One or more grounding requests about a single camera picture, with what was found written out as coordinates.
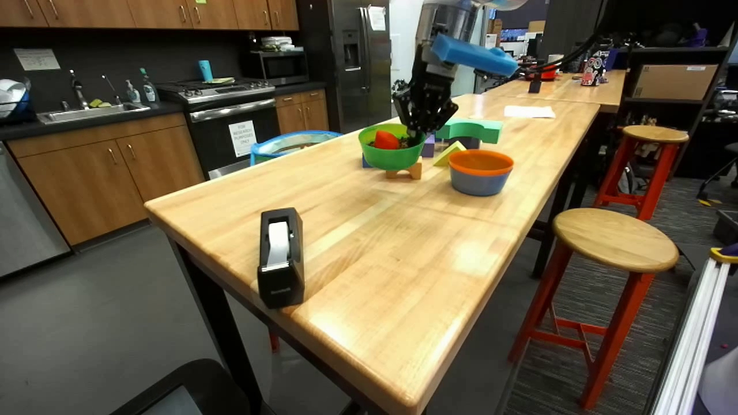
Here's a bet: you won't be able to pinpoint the black metal table frame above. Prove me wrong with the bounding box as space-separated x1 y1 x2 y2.
168 237 364 415

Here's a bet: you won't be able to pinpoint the narrow wooden base cabinet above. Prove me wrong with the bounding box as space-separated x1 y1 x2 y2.
275 87 333 134

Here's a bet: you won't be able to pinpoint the grey dishwasher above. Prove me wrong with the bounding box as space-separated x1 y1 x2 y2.
0 142 73 282

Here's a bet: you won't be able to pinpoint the orange plastic bowl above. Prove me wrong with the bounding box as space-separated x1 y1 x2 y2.
447 148 517 181

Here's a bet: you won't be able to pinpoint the blue plastic bowl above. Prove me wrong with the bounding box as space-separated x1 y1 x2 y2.
449 165 514 199

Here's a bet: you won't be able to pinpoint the white wall plate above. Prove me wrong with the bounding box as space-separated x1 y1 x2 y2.
11 47 62 75

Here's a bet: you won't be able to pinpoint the white bowls stack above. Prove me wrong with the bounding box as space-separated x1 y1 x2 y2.
261 36 295 53

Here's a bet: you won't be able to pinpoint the stainless steel refrigerator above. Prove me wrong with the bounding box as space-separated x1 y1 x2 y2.
298 0 395 134

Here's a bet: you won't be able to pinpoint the clear soap bottle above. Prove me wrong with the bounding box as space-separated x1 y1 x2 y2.
137 64 160 106

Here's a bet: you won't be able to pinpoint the black microwave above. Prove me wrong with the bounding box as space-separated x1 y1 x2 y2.
246 47 312 86

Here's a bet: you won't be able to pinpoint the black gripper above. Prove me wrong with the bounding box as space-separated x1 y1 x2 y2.
391 42 462 148

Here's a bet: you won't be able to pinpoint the steel kitchen sink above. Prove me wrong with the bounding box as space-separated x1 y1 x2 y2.
34 102 152 128

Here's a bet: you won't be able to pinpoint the black tape dispenser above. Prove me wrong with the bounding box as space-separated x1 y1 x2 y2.
253 205 308 312

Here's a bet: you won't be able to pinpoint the light blue chair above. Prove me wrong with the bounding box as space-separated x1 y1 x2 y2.
246 128 343 168

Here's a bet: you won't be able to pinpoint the wooden wall cabinets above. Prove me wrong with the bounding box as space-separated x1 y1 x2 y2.
0 0 303 32

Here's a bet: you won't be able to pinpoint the wide wooden base cabinet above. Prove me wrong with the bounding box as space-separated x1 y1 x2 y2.
8 113 205 250

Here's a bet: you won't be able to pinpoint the red toy fruit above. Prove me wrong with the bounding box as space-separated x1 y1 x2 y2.
372 130 404 153

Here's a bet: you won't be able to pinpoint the white paper sheet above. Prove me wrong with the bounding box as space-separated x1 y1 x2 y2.
504 105 558 122

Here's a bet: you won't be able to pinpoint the cream rectangular block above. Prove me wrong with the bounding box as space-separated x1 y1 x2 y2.
383 159 424 183

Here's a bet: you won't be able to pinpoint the yellow wedge block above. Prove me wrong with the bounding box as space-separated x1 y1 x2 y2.
432 138 470 170

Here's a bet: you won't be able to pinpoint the black cart with cork board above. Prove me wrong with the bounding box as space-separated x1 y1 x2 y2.
621 47 734 106

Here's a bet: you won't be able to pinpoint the green plastic bowl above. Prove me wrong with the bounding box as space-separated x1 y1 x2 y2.
357 122 426 174

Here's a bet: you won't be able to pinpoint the black chair back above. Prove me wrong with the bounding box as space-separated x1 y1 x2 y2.
110 357 252 415

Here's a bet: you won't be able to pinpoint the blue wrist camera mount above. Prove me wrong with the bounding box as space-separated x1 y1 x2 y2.
426 30 522 80

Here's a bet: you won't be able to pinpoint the wooden stool with red legs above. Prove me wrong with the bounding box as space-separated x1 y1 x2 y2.
594 122 693 226
505 205 682 414

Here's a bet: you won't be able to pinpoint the green arch foam block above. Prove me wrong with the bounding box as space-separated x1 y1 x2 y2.
434 117 505 148

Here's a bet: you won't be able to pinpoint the stainless steel oven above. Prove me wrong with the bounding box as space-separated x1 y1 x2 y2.
178 79 282 181

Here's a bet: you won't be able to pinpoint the white printed notice sheet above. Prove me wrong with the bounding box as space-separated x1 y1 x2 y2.
227 117 261 162

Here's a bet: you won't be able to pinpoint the white aluminium frame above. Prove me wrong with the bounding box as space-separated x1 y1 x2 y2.
649 256 734 415

